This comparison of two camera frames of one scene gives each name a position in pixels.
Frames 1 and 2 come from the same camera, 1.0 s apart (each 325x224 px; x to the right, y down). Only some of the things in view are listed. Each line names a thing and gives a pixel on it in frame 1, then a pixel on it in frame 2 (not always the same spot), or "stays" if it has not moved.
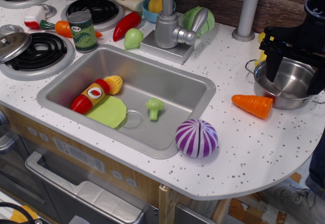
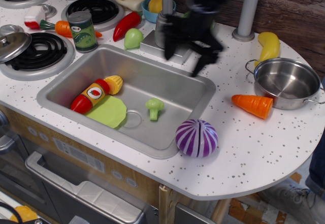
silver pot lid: (12, 44) stays
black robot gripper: (307, 40) -> (195, 27)
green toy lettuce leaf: (111, 112) stays
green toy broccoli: (154, 105) stays
